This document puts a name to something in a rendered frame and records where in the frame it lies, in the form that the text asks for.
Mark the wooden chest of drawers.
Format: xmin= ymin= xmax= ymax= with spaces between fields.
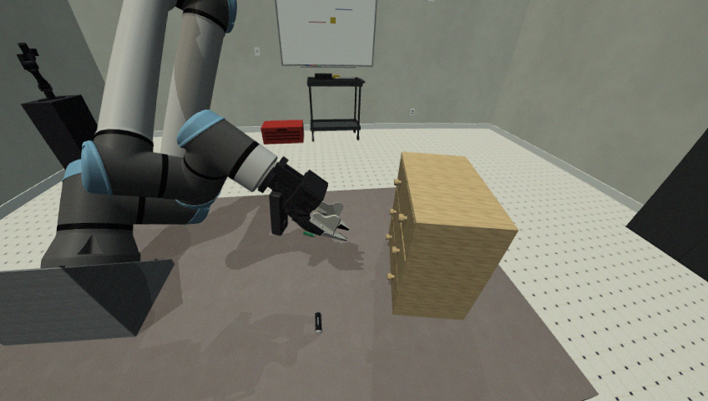
xmin=392 ymin=152 xmax=518 ymax=320

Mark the wooden drawer front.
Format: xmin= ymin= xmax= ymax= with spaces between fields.
xmin=394 ymin=157 xmax=407 ymax=210
xmin=392 ymin=222 xmax=406 ymax=287
xmin=386 ymin=215 xmax=395 ymax=262
xmin=390 ymin=188 xmax=400 ymax=240
xmin=397 ymin=186 xmax=415 ymax=258
xmin=387 ymin=254 xmax=398 ymax=310

